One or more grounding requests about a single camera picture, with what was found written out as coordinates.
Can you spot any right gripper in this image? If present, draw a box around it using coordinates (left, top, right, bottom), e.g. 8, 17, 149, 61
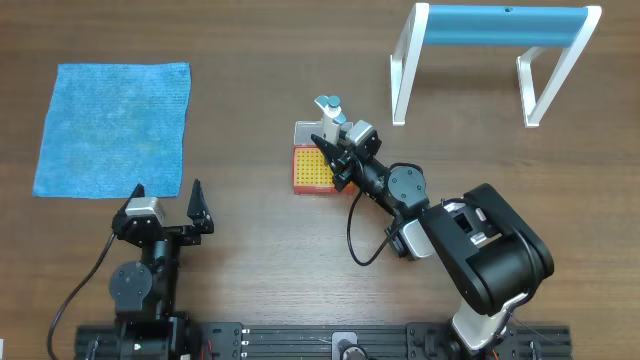
310, 133, 391, 195

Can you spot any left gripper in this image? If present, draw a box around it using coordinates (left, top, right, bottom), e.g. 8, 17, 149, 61
111, 178, 216, 247

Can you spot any white pipette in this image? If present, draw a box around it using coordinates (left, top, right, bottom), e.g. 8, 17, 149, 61
313, 94, 348, 147

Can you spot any red and yellow tip box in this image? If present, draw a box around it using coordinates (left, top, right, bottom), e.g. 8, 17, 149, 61
291, 119, 357, 197

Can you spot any blue cloth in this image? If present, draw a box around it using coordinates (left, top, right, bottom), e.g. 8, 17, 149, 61
31, 61, 193, 200

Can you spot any white and blue stand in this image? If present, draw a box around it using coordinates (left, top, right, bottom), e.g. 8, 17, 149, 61
389, 2, 603, 129

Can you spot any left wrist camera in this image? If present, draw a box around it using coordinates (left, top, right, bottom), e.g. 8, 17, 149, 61
123, 196, 167, 224

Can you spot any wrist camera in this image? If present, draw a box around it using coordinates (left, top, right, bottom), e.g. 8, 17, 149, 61
344, 119, 377, 149
123, 196, 167, 224

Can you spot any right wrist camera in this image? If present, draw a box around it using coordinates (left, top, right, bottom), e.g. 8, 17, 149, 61
344, 119, 377, 149

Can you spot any black cable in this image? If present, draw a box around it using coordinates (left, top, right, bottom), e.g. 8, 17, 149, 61
346, 189, 401, 267
46, 232, 118, 360

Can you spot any mounting rail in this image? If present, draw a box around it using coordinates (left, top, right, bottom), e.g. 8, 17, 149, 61
74, 322, 572, 360

